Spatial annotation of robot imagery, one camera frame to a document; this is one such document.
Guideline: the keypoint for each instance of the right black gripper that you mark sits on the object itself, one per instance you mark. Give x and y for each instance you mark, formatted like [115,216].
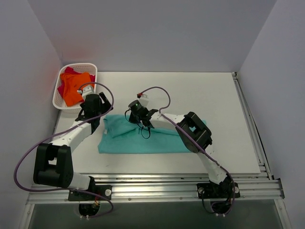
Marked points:
[146,118]

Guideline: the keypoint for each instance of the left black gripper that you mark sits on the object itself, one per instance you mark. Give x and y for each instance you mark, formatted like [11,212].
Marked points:
[99,105]

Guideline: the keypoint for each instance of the teal t shirt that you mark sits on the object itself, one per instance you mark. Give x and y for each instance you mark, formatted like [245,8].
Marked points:
[122,137]

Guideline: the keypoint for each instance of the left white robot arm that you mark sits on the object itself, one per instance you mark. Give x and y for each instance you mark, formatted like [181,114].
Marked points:
[53,163]

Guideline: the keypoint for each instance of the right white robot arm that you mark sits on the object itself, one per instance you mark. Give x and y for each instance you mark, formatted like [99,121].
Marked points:
[194,133]

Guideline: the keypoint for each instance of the orange t shirt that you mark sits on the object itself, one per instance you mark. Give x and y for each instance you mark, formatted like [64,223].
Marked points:
[72,82]

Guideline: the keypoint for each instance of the white plastic basket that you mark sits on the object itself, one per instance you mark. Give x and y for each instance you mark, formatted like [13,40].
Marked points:
[58,100]

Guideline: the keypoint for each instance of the magenta t shirt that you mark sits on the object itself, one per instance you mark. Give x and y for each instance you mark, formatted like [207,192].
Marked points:
[68,70]

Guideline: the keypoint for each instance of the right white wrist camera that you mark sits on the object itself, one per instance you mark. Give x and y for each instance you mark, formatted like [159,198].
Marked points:
[143,99]

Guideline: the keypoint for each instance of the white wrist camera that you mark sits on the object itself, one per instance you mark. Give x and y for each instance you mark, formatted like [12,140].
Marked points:
[143,99]
[87,90]

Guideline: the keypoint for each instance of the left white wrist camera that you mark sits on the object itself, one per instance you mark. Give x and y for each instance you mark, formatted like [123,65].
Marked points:
[87,90]

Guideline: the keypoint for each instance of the front aluminium rail frame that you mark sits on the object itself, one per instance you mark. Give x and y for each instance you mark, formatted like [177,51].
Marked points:
[181,187]

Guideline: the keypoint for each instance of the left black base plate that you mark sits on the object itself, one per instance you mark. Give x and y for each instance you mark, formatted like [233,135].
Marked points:
[103,190]

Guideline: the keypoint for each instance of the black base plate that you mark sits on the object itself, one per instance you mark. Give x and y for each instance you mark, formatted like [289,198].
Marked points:
[103,190]
[215,191]

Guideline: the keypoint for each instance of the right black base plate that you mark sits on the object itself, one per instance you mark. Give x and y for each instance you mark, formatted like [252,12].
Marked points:
[215,191]

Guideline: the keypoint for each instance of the right side aluminium rail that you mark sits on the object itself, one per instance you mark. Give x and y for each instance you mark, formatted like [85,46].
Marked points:
[254,134]

